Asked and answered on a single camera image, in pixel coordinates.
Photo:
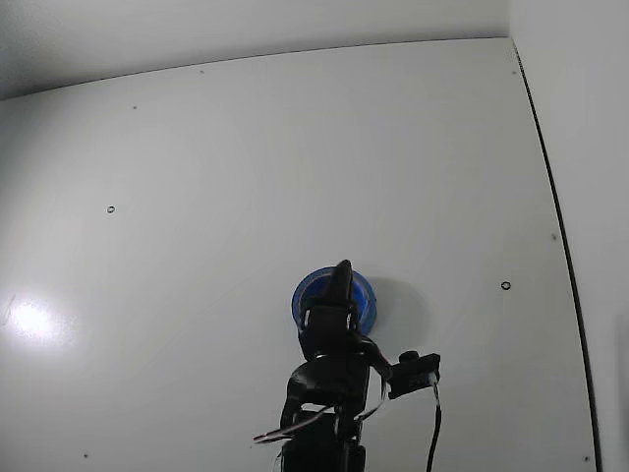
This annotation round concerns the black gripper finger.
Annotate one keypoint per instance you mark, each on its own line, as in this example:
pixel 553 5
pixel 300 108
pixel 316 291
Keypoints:
pixel 341 285

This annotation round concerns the blue tape roll bin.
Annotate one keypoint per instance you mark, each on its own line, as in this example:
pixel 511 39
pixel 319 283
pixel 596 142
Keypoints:
pixel 363 300

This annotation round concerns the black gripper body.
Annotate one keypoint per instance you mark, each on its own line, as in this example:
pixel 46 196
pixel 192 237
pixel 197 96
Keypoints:
pixel 328 320

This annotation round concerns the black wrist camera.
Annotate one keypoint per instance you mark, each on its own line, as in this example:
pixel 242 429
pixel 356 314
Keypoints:
pixel 415 373

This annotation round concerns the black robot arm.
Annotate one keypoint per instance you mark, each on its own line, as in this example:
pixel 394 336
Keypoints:
pixel 329 388

